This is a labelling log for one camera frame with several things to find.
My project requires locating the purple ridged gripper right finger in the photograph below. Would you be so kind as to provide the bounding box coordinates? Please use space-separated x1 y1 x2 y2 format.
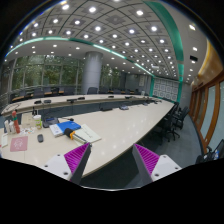
132 144 160 185

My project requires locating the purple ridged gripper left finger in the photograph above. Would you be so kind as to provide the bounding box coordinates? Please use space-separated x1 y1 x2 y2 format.
64 143 91 184

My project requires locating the black computer mouse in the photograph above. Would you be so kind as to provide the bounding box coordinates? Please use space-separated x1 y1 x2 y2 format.
37 134 44 143

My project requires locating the black office chair near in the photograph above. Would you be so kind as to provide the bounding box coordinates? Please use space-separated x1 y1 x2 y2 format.
153 115 180 141

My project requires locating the black office chair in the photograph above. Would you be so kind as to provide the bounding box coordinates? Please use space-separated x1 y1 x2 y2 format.
153 115 180 141
172 107 189 129

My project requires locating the white cup with green label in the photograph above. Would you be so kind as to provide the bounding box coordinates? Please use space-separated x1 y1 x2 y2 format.
33 115 42 129

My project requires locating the white small bottle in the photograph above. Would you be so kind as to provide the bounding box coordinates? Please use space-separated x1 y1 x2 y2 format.
4 120 10 134

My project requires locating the grey round pillar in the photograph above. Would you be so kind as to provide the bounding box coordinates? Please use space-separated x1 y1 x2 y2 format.
81 51 103 94

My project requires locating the orange black tool handle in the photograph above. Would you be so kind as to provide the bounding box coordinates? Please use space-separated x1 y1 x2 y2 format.
64 128 75 139

